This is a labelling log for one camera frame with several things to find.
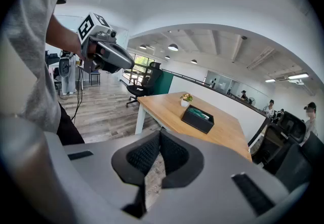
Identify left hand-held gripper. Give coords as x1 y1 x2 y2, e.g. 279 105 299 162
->
76 12 135 74

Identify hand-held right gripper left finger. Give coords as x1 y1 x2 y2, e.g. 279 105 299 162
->
44 130 162 224

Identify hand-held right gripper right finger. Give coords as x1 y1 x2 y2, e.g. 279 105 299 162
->
143 128 309 224

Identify green and white packet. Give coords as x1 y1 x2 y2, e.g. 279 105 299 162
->
188 107 210 121

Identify person's left forearm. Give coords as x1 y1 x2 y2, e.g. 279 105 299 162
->
45 14 87 61

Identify person's left hand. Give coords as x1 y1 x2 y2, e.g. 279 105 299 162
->
87 43 106 59

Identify blue chair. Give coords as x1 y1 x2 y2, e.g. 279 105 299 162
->
88 69 101 86

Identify black mesh office chair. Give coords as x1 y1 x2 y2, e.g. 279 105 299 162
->
274 131 324 193
252 111 307 175
126 62 163 108

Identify black storage box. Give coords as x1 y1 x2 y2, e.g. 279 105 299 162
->
181 104 215 135

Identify person's black trousers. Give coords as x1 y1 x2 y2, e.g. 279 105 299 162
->
56 102 86 146

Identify green partition panel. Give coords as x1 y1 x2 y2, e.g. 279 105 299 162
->
151 70 174 96

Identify small potted flower plant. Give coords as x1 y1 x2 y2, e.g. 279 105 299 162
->
180 93 194 108

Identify person's grey shirt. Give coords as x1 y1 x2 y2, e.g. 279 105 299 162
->
0 0 84 134

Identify white ceiling air conditioner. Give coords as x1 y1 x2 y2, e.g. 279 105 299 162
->
274 76 304 86

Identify black cable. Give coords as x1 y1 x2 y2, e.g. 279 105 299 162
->
70 64 85 123

